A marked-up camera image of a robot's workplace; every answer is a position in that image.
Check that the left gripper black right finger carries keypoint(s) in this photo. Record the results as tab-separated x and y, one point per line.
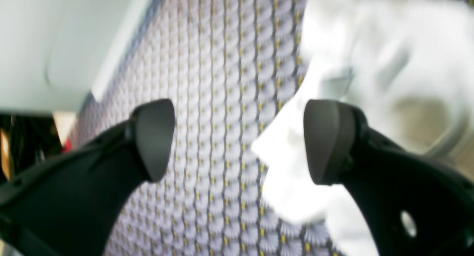
413	205

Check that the white plastic bin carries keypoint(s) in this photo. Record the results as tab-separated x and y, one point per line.
54	53

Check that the white T-shirt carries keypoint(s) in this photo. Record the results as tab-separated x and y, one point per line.
408	66

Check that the patterned purple table cloth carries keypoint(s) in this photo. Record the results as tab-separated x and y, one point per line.
228	66

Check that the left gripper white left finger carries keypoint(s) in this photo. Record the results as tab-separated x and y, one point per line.
68	204

